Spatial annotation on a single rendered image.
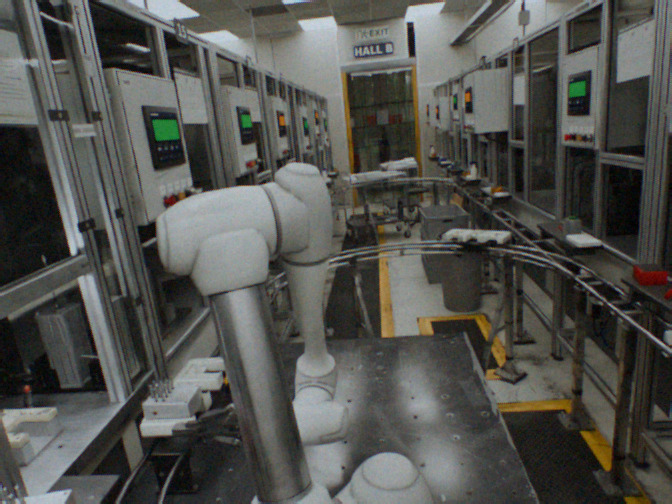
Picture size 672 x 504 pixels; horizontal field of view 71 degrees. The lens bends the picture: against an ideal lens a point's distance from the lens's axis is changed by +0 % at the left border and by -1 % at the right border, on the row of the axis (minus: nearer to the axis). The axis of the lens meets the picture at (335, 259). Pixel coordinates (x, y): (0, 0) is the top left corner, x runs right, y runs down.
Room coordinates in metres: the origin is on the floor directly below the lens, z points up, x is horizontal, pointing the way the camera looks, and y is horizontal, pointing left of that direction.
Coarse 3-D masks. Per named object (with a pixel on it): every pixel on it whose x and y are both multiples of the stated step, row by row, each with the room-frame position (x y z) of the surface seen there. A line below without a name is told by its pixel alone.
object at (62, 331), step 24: (72, 0) 1.34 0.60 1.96; (96, 96) 1.36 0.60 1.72; (120, 192) 1.37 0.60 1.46; (48, 312) 1.26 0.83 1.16; (72, 312) 1.28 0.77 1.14; (144, 312) 1.36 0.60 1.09; (48, 336) 1.24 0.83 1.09; (72, 336) 1.26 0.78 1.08; (48, 360) 1.24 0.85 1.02; (72, 360) 1.24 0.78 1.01; (96, 360) 1.25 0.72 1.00; (24, 384) 1.29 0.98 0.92; (48, 384) 1.24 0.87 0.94; (72, 384) 1.24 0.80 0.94; (96, 384) 1.24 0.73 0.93; (120, 456) 1.31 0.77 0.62
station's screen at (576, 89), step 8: (576, 80) 2.42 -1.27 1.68; (584, 80) 2.33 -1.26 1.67; (568, 88) 2.51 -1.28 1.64; (576, 88) 2.42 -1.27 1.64; (584, 88) 2.33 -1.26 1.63; (568, 96) 2.51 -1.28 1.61; (576, 96) 2.42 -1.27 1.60; (584, 96) 2.32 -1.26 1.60; (568, 104) 2.51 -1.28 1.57; (576, 104) 2.41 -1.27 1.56; (584, 104) 2.32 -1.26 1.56
